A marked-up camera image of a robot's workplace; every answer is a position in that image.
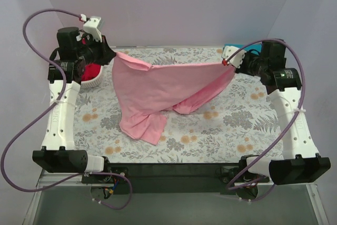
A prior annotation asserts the aluminium frame rail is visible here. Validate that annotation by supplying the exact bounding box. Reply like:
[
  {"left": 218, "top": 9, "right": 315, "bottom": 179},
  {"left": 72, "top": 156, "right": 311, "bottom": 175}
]
[{"left": 36, "top": 171, "right": 83, "bottom": 188}]

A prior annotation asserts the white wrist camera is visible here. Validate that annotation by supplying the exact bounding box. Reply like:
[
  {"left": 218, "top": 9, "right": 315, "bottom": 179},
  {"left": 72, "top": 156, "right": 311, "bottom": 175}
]
[
  {"left": 80, "top": 14, "right": 103, "bottom": 42},
  {"left": 222, "top": 46, "right": 246, "bottom": 69}
]

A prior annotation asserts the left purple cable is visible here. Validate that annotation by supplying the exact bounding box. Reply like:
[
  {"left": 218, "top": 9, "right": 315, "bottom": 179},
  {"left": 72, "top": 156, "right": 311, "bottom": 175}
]
[{"left": 0, "top": 8, "right": 133, "bottom": 210}]

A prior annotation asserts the red t shirt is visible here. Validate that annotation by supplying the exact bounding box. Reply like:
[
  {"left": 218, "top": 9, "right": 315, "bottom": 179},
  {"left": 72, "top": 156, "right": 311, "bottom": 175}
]
[{"left": 81, "top": 63, "right": 102, "bottom": 82}]

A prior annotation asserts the folded teal t shirt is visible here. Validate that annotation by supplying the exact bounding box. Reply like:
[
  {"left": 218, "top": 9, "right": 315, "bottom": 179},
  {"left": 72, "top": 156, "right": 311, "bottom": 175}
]
[{"left": 223, "top": 43, "right": 261, "bottom": 53}]

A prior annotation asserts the floral table mat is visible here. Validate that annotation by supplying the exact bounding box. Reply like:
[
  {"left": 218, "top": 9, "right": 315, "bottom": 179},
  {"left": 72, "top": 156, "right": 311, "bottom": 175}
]
[{"left": 72, "top": 46, "right": 286, "bottom": 163}]

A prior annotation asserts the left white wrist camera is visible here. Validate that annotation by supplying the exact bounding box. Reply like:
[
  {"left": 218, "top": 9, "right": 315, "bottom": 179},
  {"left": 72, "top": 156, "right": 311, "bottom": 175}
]
[{"left": 80, "top": 14, "right": 103, "bottom": 42}]

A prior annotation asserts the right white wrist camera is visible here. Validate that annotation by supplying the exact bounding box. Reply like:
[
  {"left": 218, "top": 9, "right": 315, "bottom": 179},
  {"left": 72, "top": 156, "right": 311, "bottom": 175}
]
[{"left": 222, "top": 46, "right": 246, "bottom": 69}]

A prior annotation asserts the white plastic basket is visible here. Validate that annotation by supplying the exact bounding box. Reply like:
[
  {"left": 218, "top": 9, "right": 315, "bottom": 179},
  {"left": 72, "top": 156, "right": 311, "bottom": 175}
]
[{"left": 81, "top": 66, "right": 103, "bottom": 89}]

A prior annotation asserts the pink t shirt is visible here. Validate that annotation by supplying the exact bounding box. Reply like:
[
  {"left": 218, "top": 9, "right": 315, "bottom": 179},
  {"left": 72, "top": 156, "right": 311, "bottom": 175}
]
[{"left": 112, "top": 52, "right": 235, "bottom": 145}]

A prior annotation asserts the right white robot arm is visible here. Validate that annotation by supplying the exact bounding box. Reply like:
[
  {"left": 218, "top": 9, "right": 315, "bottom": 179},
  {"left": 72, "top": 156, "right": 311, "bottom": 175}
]
[{"left": 230, "top": 38, "right": 331, "bottom": 185}]

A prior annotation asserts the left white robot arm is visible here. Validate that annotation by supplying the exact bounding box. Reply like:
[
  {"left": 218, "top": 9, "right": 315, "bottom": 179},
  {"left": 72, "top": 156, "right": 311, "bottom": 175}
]
[{"left": 32, "top": 27, "right": 116, "bottom": 173}]

